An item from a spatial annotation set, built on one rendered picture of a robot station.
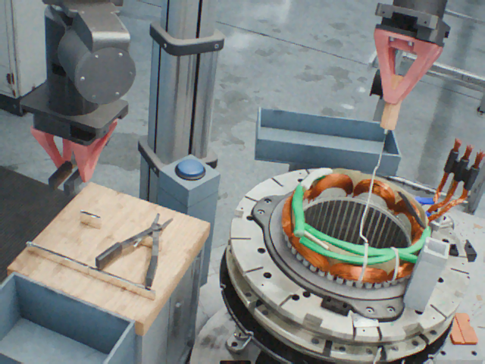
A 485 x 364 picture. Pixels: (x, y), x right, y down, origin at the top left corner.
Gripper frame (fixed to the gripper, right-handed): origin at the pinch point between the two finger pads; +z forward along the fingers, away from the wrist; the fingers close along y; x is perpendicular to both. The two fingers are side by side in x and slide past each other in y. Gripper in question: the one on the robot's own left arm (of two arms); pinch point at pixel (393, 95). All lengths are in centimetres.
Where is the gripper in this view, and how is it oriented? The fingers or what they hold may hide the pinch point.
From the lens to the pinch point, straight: 70.9
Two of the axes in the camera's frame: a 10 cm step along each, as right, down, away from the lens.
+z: -2.3, 9.4, 2.4
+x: -8.6, -3.2, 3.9
